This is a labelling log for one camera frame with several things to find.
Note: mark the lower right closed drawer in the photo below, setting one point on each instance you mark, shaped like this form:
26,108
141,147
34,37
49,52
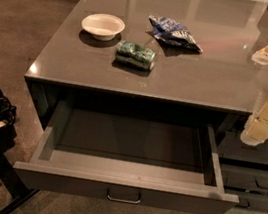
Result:
249,184

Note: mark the metal drawer handle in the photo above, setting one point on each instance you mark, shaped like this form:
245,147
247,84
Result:
125,196

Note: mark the white paper bowl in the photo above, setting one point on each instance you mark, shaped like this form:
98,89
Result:
102,26

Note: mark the open grey top drawer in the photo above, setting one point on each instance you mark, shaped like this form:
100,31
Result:
172,167

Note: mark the blue chip bag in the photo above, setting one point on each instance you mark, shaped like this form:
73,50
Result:
173,33

